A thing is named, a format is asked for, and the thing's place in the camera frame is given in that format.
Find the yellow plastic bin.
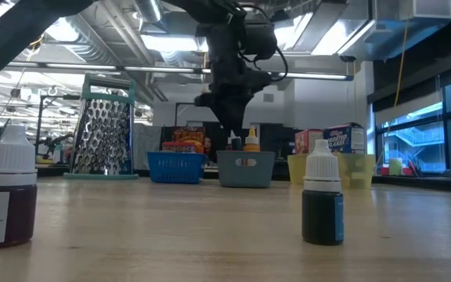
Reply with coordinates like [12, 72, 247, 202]
[286, 152, 376, 189]

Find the blue plastic bin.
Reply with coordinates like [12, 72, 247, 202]
[146, 151, 207, 185]

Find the red Froot Loops cereal box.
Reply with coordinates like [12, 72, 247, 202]
[294, 128, 325, 155]

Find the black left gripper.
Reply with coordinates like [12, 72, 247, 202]
[193, 21, 273, 135]

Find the orange snack packet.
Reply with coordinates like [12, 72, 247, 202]
[171, 125, 207, 154]

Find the white ceiling air unit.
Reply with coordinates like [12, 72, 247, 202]
[381, 0, 451, 21]

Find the wide silver ventilation duct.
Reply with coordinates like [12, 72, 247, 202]
[43, 13, 111, 63]

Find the narrow silver ventilation duct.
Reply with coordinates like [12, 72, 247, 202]
[133, 0, 164, 24]

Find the blue-label dropper bottle white cap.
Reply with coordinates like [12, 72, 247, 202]
[301, 139, 345, 247]

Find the yellow hanging cord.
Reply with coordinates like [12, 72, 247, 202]
[394, 21, 410, 107]

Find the purple dropper bottle white cap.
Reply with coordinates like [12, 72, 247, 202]
[0, 124, 38, 250]

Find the pale green container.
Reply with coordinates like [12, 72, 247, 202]
[388, 157, 403, 176]

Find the ceiling light strip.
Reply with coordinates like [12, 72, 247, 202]
[200, 68, 354, 81]
[8, 61, 117, 71]
[123, 65, 204, 74]

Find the blue Frosted Flakes cereal box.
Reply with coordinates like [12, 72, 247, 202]
[323, 122, 366, 155]

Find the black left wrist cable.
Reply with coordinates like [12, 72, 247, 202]
[240, 3, 289, 82]

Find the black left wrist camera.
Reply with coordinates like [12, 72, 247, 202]
[243, 21, 280, 62]

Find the grey plastic bin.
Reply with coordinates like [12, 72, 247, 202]
[215, 150, 276, 189]

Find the black stand frame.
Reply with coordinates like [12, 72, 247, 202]
[35, 93, 82, 157]

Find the yellow squeeze bottle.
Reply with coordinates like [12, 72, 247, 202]
[243, 125, 261, 166]

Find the black ceiling device yellow cable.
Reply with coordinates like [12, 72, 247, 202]
[27, 34, 45, 52]

